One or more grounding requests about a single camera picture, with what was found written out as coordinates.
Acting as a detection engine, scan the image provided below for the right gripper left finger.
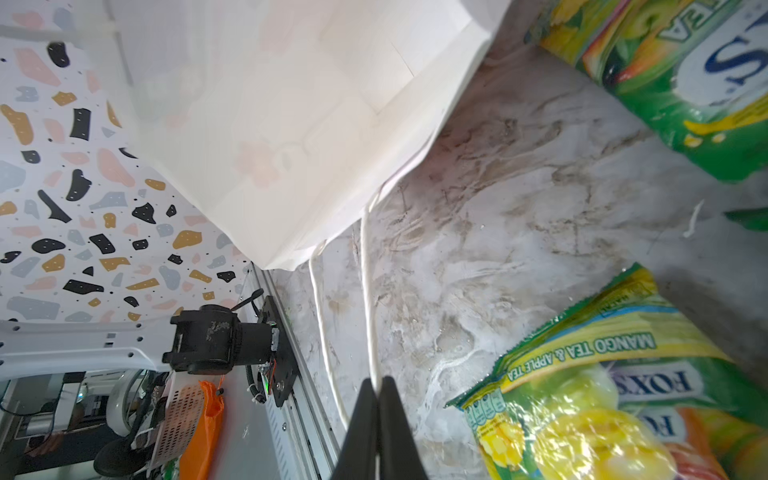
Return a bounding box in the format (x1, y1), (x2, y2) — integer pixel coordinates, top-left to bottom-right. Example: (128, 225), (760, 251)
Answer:
(330, 379), (379, 480)

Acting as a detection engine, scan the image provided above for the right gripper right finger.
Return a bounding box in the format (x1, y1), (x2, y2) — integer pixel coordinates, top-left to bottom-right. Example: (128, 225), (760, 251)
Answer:
(378, 376), (428, 480)

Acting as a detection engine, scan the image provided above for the white floral paper bag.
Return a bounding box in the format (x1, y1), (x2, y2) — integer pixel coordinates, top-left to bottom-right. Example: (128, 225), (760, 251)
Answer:
(73, 1), (508, 270)

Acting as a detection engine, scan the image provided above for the green mango tea candy bag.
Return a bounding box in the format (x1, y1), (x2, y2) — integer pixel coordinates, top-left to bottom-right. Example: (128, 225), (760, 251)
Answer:
(525, 0), (767, 182)

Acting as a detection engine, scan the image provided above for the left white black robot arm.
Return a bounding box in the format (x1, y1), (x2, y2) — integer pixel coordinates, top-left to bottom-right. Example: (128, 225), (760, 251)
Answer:
(1, 305), (280, 381)

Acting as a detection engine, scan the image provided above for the white perforated basket outside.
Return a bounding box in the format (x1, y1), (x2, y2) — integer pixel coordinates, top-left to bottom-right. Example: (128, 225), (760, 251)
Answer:
(147, 372), (204, 473)

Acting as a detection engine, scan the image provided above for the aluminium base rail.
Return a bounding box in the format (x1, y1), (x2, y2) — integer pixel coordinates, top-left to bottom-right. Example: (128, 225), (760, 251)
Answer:
(251, 266), (340, 479)

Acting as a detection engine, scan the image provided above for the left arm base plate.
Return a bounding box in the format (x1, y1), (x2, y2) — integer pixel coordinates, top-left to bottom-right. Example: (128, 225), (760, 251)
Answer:
(261, 295), (299, 408)

